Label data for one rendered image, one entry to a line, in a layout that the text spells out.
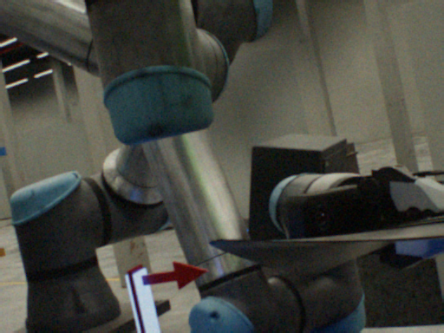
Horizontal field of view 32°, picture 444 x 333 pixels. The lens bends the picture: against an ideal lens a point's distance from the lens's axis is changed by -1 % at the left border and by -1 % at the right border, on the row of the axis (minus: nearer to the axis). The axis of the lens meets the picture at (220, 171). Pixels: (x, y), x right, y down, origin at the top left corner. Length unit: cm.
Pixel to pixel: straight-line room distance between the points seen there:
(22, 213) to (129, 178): 17
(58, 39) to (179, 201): 25
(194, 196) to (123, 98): 32
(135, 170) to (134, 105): 65
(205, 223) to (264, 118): 990
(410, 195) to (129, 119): 27
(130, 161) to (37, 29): 51
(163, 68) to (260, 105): 1019
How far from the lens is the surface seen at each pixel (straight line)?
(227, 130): 1048
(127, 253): 741
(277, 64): 1120
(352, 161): 768
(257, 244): 52
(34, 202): 118
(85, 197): 121
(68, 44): 69
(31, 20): 70
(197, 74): 54
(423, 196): 67
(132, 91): 54
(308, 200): 70
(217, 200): 84
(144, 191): 121
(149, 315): 65
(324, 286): 89
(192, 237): 84
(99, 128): 736
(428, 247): 67
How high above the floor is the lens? 129
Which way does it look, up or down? 3 degrees down
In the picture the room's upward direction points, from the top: 12 degrees counter-clockwise
